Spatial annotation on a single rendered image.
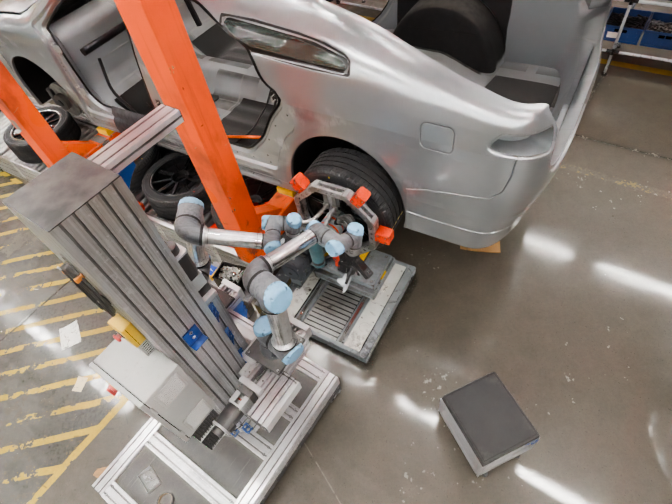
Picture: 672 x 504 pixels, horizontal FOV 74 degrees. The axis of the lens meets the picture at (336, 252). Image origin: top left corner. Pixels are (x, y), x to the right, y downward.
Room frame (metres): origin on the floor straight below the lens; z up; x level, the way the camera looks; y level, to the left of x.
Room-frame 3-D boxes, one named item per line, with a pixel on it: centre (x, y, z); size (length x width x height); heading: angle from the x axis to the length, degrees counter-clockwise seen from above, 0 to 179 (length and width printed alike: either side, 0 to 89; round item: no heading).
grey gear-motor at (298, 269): (2.06, 0.22, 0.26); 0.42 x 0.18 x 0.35; 142
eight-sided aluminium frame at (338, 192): (1.82, -0.04, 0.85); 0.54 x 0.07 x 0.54; 52
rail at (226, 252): (2.77, 1.51, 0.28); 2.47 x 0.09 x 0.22; 52
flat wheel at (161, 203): (3.00, 1.15, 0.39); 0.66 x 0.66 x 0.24
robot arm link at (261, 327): (1.08, 0.39, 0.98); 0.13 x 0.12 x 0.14; 38
